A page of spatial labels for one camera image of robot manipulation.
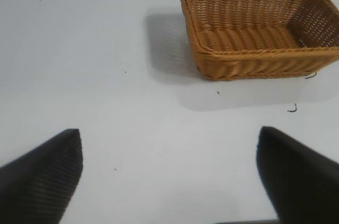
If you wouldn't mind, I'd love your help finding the woven wicker basket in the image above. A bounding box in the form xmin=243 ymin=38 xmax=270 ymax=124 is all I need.
xmin=180 ymin=0 xmax=339 ymax=81

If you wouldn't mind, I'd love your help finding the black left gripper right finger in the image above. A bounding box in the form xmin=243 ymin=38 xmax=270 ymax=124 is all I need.
xmin=255 ymin=126 xmax=339 ymax=224

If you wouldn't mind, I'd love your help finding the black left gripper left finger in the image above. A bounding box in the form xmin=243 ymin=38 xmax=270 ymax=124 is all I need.
xmin=0 ymin=128 xmax=84 ymax=224

